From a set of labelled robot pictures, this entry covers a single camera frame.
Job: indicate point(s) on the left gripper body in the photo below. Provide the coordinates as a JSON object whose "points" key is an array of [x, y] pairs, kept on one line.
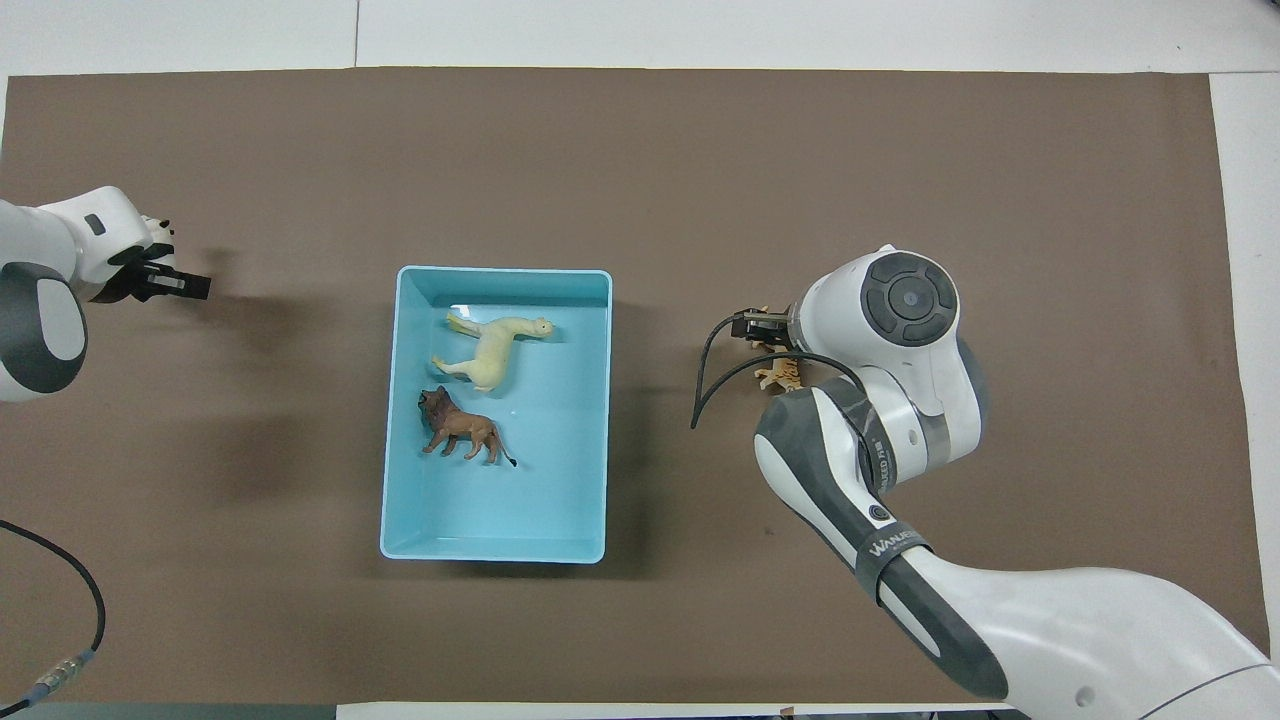
{"points": [[135, 272]]}

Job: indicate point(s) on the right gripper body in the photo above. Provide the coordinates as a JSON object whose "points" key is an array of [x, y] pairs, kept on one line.
{"points": [[770, 328]]}

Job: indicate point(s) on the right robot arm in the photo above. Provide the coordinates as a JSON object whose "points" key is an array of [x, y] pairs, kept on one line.
{"points": [[900, 420]]}

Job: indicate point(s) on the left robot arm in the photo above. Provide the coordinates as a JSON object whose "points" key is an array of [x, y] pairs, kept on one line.
{"points": [[40, 330]]}

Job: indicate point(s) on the light blue storage box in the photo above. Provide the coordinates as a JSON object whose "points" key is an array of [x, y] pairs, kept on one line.
{"points": [[560, 500]]}

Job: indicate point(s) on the orange toy tiger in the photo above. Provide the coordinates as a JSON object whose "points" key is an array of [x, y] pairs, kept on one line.
{"points": [[782, 375]]}

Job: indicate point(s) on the pale yellow toy animal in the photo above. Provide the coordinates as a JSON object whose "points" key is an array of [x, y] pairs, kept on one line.
{"points": [[492, 350]]}

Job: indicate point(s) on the brown toy lion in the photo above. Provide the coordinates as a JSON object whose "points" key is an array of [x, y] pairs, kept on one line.
{"points": [[462, 430]]}

